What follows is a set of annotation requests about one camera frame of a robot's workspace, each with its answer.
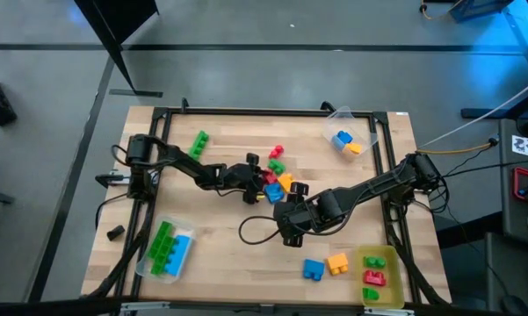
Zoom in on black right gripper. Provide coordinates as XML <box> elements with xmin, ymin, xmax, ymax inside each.
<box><xmin>272</xmin><ymin>181</ymin><xmax>317</xmax><ymax>248</ymax></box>

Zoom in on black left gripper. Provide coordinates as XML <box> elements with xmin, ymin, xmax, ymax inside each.
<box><xmin>221</xmin><ymin>152</ymin><xmax>264</xmax><ymax>205</ymax></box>

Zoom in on blue square building block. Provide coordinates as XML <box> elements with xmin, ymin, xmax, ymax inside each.
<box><xmin>263</xmin><ymin>183</ymin><xmax>286</xmax><ymax>205</ymax></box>
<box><xmin>302</xmin><ymin>258</ymin><xmax>326</xmax><ymax>282</ymax></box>
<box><xmin>330</xmin><ymin>130</ymin><xmax>354</xmax><ymax>154</ymax></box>

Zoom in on long green building block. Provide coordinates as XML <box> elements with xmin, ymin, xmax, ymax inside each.
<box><xmin>150</xmin><ymin>238</ymin><xmax>180</xmax><ymax>277</ymax></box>
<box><xmin>187</xmin><ymin>130</ymin><xmax>211</xmax><ymax>162</ymax></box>
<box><xmin>147</xmin><ymin>220</ymin><xmax>175</xmax><ymax>261</ymax></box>

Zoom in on long blue building block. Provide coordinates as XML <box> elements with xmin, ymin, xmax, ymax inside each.
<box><xmin>164</xmin><ymin>234</ymin><xmax>196</xmax><ymax>277</ymax></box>

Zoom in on clear plastic container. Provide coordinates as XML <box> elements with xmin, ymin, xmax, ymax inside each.
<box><xmin>322</xmin><ymin>104</ymin><xmax>379</xmax><ymax>160</ymax></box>
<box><xmin>134</xmin><ymin>214</ymin><xmax>198</xmax><ymax>284</ymax></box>

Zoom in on yellow plastic container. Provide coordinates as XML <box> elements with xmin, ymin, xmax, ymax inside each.
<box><xmin>354</xmin><ymin>244</ymin><xmax>406</xmax><ymax>310</ymax></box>

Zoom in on small black cylinder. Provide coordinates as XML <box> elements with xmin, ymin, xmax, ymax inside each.
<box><xmin>106</xmin><ymin>224</ymin><xmax>127</xmax><ymax>242</ymax></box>

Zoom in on black desk leg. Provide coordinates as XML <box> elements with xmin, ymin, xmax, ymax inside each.
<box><xmin>460</xmin><ymin>78</ymin><xmax>528</xmax><ymax>120</ymax></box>

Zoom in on printed paper sheet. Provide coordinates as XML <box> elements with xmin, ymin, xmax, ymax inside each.
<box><xmin>511</xmin><ymin>134</ymin><xmax>528</xmax><ymax>160</ymax></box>

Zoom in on blue box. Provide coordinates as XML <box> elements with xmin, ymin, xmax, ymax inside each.
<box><xmin>447</xmin><ymin>0</ymin><xmax>515</xmax><ymax>23</ymax></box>

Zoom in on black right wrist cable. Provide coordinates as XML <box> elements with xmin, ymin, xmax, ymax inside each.
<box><xmin>238</xmin><ymin>214</ymin><xmax>291</xmax><ymax>246</ymax></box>

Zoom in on black metal table frame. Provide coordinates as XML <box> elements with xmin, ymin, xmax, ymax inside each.
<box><xmin>113</xmin><ymin>106</ymin><xmax>423</xmax><ymax>308</ymax></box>

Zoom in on white cable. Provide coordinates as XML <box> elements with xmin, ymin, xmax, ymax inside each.
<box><xmin>416</xmin><ymin>74</ymin><xmax>528</xmax><ymax>150</ymax></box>

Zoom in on yellow floor cable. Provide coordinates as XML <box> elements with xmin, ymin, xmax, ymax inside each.
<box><xmin>416</xmin><ymin>140</ymin><xmax>495</xmax><ymax>155</ymax></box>

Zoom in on thin black cable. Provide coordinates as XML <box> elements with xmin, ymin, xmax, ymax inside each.
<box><xmin>443</xmin><ymin>158</ymin><xmax>528</xmax><ymax>176</ymax></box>

